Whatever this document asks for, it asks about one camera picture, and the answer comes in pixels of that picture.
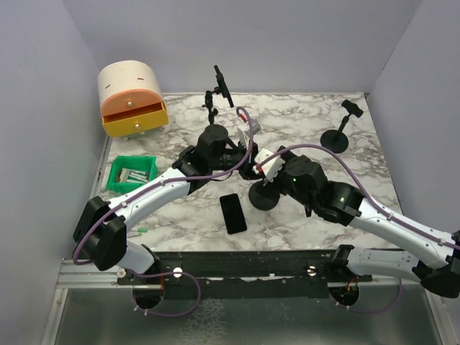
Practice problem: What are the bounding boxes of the yellow lower drawer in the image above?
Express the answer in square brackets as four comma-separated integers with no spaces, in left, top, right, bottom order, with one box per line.
[102,103,169,137]

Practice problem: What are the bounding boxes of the green marker left edge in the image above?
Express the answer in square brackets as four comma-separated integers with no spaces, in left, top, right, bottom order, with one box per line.
[132,227,148,236]

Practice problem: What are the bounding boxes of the beige drawer cabinet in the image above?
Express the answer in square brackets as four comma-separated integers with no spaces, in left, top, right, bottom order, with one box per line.
[97,60,162,106]

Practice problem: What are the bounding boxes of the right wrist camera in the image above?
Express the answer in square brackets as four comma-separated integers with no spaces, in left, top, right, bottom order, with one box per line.
[252,147,285,183]

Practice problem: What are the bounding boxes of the black front rail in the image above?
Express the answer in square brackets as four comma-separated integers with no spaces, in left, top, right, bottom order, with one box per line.
[117,249,372,300]

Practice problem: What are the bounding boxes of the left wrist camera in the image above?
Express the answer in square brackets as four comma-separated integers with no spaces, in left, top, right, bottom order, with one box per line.
[236,120,262,146]

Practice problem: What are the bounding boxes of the grey black phone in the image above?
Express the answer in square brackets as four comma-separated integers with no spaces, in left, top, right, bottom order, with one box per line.
[219,193,247,235]

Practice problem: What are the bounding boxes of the black phone stand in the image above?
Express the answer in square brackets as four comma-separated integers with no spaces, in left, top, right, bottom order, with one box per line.
[320,99,364,154]

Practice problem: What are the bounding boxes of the orange upper drawer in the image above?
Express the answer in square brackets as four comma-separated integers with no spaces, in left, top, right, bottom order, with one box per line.
[101,88,165,124]

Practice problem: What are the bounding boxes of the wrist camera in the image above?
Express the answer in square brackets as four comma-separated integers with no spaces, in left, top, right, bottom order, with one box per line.
[252,147,285,183]
[236,120,262,146]

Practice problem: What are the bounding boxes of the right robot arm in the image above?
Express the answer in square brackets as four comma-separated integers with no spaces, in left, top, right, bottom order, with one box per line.
[255,155,459,298]

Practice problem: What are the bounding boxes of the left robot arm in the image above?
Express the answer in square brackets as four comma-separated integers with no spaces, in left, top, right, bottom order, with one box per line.
[73,121,260,284]

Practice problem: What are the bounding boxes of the green plastic bin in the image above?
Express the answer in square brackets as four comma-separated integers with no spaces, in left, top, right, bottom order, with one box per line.
[106,155,158,193]

